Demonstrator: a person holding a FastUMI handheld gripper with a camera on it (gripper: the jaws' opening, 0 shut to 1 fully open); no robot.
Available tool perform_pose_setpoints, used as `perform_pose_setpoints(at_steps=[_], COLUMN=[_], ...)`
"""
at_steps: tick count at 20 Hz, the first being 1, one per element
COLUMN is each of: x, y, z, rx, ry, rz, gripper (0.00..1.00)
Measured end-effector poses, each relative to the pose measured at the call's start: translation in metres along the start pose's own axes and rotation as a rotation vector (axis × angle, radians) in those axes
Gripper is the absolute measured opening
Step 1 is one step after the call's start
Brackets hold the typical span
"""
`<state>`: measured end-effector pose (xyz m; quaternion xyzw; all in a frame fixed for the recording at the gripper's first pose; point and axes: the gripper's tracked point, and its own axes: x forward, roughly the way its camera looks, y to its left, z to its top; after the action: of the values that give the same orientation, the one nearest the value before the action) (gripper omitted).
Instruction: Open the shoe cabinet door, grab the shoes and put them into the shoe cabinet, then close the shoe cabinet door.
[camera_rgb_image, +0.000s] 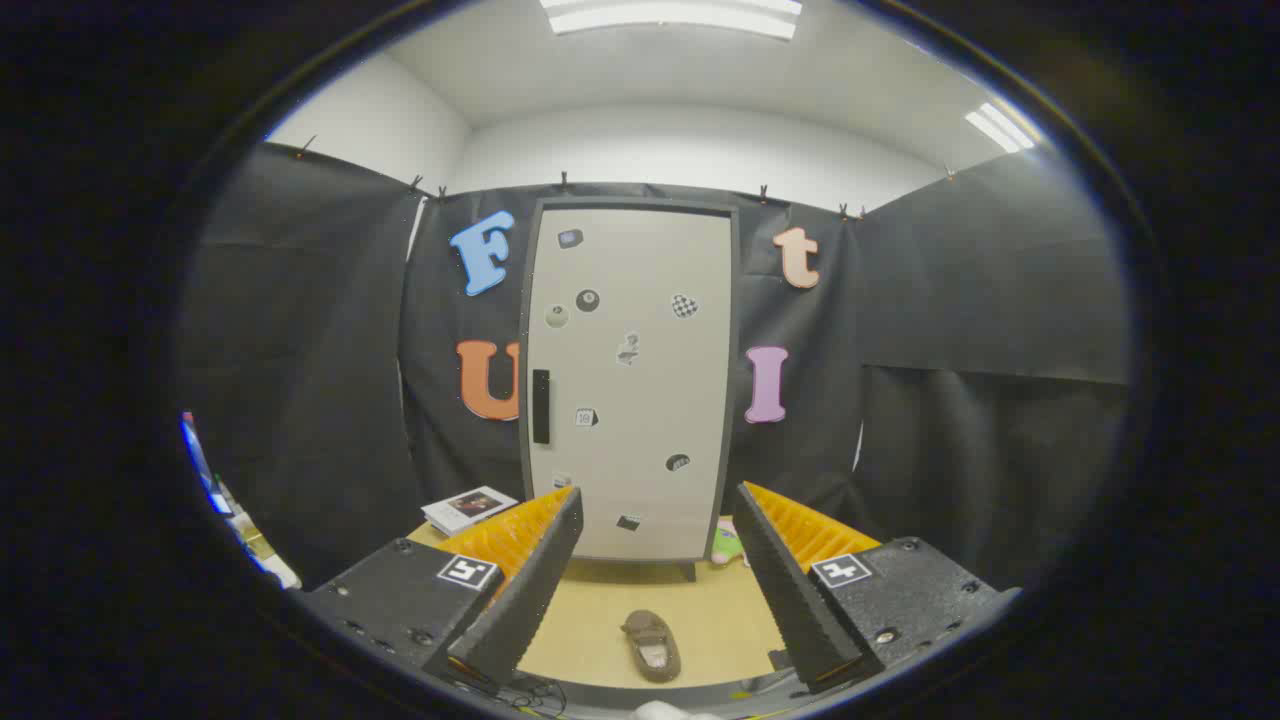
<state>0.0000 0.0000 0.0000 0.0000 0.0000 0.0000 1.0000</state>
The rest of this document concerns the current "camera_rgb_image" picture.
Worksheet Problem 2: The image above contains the black backdrop cloth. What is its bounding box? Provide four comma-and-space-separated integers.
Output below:
178, 143, 1131, 591

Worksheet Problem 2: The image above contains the pink green plush toy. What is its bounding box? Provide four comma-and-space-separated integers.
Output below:
710, 517, 749, 568

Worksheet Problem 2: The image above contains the grey shoe cabinet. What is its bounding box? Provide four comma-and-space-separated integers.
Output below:
518, 197, 741, 583

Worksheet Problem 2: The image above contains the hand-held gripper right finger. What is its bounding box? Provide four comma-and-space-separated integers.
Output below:
733, 481, 1021, 698

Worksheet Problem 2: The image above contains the narrow ceiling light panel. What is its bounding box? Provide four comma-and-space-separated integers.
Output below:
965, 102, 1036, 154

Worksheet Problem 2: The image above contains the brown fuzzy shoe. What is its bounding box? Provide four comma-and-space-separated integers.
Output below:
620, 610, 682, 684

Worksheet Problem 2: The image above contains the white book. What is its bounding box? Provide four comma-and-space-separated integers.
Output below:
421, 486, 519, 536

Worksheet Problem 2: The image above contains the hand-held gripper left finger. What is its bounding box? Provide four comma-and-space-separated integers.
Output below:
300, 487, 584, 698

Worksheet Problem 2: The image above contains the wide ceiling light panel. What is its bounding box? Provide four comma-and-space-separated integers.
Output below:
540, 0, 803, 41

